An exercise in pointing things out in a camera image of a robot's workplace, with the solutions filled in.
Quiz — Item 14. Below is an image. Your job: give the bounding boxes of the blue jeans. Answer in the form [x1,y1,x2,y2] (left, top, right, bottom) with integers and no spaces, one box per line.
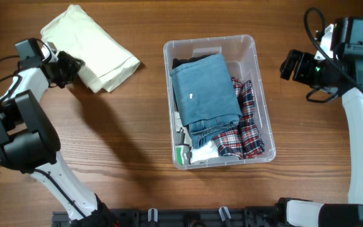
[170,54,241,149]

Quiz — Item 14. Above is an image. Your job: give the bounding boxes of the red navy plaid shirt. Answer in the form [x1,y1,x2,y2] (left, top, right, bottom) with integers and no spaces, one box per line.
[213,78,265,159]

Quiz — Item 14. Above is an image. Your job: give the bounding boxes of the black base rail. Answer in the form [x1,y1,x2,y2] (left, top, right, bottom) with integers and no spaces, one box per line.
[51,206,283,227]

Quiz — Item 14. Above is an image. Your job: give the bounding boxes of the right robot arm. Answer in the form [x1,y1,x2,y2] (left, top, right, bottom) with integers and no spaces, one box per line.
[277,17,363,226]

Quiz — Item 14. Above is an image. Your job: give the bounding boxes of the cream cloth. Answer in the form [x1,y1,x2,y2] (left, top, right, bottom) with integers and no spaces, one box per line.
[40,4,141,93]

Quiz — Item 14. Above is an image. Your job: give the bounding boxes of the white printed t-shirt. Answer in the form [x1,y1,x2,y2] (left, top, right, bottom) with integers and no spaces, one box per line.
[174,112,219,165]

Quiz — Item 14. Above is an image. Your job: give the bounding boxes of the black garment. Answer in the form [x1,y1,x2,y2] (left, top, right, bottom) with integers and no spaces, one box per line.
[172,54,210,69]

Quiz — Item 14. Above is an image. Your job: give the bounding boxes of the clear plastic storage container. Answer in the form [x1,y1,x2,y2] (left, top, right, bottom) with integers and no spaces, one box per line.
[163,35,276,170]

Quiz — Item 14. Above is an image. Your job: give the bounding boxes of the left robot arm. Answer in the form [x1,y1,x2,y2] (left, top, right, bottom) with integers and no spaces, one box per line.
[0,38,118,226]

